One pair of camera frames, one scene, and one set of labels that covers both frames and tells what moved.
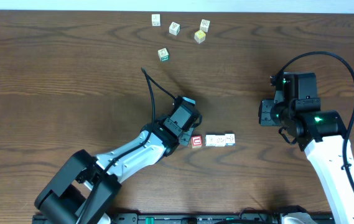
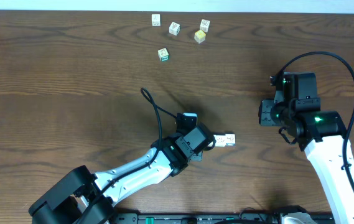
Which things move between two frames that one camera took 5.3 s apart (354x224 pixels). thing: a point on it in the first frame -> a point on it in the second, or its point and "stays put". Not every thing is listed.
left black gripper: [186, 137] -> [209, 140]
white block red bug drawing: [220, 140] stays put
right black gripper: [265, 107] stays put
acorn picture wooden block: [230, 139] stays put
